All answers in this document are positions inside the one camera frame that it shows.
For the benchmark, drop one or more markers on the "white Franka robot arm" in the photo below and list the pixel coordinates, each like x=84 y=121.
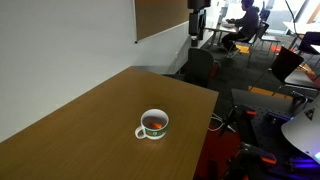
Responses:
x=303 y=133

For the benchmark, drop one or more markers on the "brown wall pin board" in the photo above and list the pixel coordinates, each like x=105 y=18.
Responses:
x=160 y=16

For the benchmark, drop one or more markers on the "grey chair with metal legs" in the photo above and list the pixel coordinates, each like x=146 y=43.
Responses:
x=262 y=31

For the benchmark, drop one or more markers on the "white table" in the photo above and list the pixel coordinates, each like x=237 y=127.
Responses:
x=300 y=27

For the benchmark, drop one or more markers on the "black padded office chair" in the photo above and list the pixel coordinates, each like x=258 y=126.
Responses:
x=200 y=66

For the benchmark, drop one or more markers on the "grey round table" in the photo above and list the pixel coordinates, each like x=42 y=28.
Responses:
x=303 y=78

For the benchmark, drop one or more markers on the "black monitor on stand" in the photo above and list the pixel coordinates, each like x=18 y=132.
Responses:
x=195 y=23

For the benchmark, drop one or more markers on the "dark chair backrest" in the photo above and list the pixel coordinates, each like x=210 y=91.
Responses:
x=310 y=41

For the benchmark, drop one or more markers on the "orange marker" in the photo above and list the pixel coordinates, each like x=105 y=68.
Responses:
x=155 y=125

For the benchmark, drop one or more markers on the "black angular chair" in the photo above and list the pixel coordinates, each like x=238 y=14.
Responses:
x=286 y=63

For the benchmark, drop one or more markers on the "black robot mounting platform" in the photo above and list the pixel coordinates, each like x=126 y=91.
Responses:
x=263 y=100

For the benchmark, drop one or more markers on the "white mug with green band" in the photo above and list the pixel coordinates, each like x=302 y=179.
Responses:
x=156 y=133

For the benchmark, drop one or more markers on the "seated person in dark hoodie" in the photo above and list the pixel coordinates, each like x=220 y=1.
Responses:
x=250 y=23

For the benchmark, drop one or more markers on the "white office desk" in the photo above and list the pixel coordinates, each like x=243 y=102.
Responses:
x=220 y=29

